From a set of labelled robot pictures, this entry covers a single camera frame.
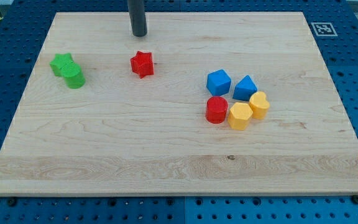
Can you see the green cylinder block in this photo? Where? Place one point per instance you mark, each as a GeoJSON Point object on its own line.
{"type": "Point", "coordinates": [73, 75]}

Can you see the yellow heart block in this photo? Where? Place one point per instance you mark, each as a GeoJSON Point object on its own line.
{"type": "Point", "coordinates": [259, 105]}

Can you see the blue cube block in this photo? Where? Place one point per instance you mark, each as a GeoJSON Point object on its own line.
{"type": "Point", "coordinates": [218, 83]}

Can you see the grey cylindrical robot arm rod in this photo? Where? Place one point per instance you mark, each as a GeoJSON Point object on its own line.
{"type": "Point", "coordinates": [137, 16]}

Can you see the yellow hexagon block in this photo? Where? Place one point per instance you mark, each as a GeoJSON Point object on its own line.
{"type": "Point", "coordinates": [239, 116]}

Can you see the red star block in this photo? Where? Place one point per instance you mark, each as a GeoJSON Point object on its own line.
{"type": "Point", "coordinates": [142, 64]}

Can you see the light wooden board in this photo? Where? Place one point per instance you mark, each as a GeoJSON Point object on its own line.
{"type": "Point", "coordinates": [124, 136]}

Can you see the blue triangular prism block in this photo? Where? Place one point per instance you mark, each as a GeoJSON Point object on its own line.
{"type": "Point", "coordinates": [244, 89]}

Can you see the red cylinder block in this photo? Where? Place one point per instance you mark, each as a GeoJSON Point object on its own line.
{"type": "Point", "coordinates": [216, 109]}

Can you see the white fiducial marker tag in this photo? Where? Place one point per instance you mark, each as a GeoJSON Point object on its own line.
{"type": "Point", "coordinates": [324, 29]}

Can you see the green star block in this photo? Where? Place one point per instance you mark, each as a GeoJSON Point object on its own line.
{"type": "Point", "coordinates": [59, 61]}

